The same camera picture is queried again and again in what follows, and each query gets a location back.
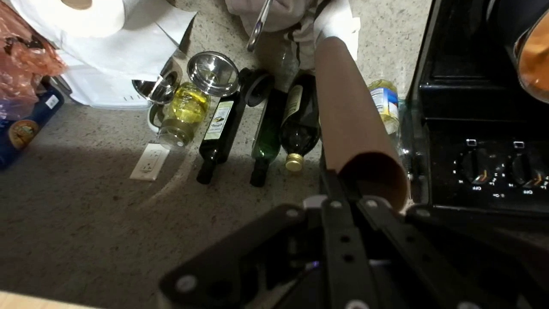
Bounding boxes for pink plastic bag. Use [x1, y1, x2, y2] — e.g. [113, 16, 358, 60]
[0, 2, 68, 117]

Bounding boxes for plastic oil bottle blue cap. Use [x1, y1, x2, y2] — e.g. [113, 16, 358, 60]
[367, 79, 401, 138]

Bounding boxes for brown cardboard paper roll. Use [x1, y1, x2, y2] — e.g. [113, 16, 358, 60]
[313, 36, 410, 213]

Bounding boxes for black electric stove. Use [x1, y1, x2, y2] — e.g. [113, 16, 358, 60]
[401, 0, 549, 220]

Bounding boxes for olive oil bottle gold cap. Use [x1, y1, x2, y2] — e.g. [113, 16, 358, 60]
[279, 74, 322, 175]

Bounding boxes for glass cruet with yellow oil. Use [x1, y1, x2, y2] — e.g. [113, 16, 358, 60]
[161, 83, 212, 146]

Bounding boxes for slim green glass bottle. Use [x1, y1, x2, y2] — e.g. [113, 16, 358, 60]
[248, 88, 288, 189]

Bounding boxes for dark bottle white label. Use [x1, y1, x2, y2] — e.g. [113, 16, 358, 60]
[195, 91, 247, 186]

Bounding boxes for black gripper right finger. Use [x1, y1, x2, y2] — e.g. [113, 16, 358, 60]
[356, 196, 549, 309]

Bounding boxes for crumpled white cloth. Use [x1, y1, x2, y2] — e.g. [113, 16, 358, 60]
[224, 0, 361, 59]

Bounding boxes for black round lid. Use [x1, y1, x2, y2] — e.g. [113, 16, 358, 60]
[238, 67, 274, 108]

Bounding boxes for white paper towel roll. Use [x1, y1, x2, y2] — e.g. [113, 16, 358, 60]
[10, 0, 198, 108]

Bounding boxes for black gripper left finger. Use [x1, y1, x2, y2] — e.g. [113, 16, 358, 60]
[159, 194, 382, 309]

